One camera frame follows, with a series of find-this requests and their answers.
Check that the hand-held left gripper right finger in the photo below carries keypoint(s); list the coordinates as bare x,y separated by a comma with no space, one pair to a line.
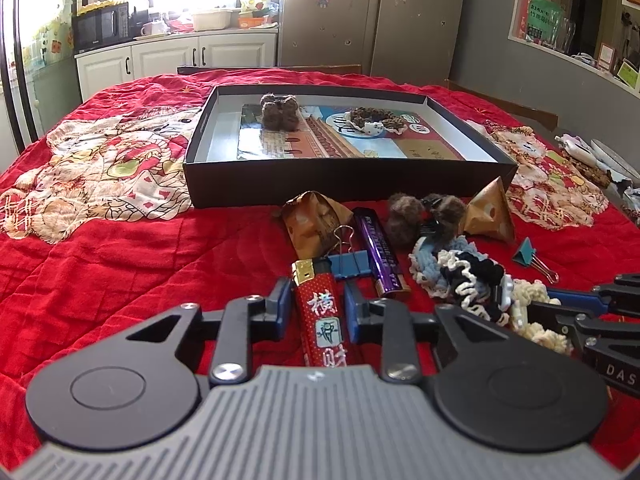
351,312

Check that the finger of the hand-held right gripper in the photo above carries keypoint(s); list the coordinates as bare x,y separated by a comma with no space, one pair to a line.
550,312
575,297

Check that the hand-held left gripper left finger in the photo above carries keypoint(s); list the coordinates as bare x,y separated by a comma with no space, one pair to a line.
281,310

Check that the cream fluffy scrunchie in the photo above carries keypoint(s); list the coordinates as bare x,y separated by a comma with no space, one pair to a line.
530,292

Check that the red lighter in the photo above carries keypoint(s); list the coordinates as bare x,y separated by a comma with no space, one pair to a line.
320,310

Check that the purple lighter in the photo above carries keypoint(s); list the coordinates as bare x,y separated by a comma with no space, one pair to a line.
380,250

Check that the triangular brown snack packet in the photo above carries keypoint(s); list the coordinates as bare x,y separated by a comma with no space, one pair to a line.
492,212

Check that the black cardboard box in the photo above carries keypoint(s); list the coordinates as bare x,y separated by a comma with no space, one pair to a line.
325,180

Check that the blue binder clip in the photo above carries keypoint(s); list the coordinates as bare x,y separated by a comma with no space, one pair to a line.
350,266

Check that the teal binder clip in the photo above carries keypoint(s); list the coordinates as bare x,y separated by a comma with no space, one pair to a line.
524,255

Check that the black white crochet scrunchie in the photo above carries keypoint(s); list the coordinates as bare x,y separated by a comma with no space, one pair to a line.
475,272

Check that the blue white crochet scrunchie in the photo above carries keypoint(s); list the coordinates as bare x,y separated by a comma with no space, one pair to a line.
425,265

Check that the brown pom-pom hair clip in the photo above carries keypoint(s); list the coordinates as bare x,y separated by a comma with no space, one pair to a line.
405,212

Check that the brown patterned hair accessory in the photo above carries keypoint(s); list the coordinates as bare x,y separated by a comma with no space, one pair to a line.
595,172

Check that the red printed blanket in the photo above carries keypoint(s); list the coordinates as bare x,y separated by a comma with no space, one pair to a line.
150,270

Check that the grey plate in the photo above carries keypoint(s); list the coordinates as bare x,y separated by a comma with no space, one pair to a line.
617,157

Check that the white hair accessory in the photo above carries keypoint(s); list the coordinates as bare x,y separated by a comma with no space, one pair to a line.
575,149

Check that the printed paper sheet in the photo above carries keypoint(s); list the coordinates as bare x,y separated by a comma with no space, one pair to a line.
310,142

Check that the leopard print scrunchie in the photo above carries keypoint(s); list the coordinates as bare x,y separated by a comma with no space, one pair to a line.
390,119

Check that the wooden chair back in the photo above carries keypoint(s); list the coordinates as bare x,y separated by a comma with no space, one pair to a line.
270,68

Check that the white kitchen cabinet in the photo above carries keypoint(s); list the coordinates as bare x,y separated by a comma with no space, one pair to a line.
165,57

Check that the green poster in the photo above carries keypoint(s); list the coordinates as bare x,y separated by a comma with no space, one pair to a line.
542,17

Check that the orange box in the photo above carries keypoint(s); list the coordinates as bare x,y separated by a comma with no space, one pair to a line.
250,22

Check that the silver refrigerator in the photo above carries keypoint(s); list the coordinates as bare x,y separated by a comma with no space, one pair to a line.
370,20

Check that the white plastic basin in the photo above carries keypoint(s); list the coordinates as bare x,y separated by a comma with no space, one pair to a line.
212,20

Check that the plush flower bouquet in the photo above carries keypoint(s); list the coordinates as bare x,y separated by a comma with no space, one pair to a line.
257,2

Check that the white mug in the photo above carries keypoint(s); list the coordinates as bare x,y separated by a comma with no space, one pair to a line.
152,29

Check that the black microwave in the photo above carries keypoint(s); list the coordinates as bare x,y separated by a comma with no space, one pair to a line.
100,27

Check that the yellow lace cover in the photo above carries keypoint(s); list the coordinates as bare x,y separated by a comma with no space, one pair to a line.
102,5

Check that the black framed sliding door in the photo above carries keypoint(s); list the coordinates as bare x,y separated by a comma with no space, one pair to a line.
10,60

